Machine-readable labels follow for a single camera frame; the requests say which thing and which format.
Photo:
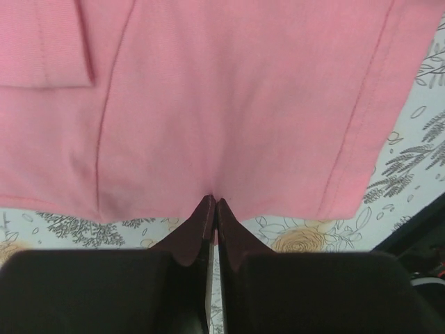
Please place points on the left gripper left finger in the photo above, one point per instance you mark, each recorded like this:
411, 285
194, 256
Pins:
162, 289

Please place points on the pink t shirt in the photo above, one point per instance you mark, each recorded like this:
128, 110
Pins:
194, 104

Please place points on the floral tablecloth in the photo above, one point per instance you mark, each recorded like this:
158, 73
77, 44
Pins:
410, 156

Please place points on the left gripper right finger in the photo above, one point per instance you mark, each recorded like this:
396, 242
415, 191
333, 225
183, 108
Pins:
268, 292

